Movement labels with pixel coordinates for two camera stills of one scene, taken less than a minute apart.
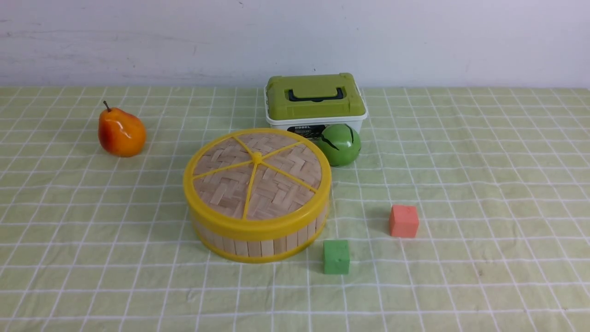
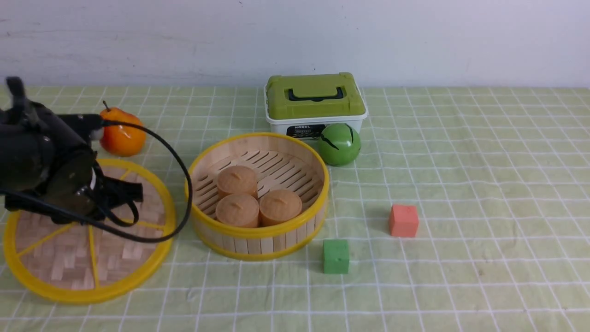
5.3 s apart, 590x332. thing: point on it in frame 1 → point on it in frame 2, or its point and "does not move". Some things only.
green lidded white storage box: [307, 104] does not move
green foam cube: [336, 257] does not move
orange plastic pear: [120, 133] does not move
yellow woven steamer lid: [257, 184] → [72, 264]
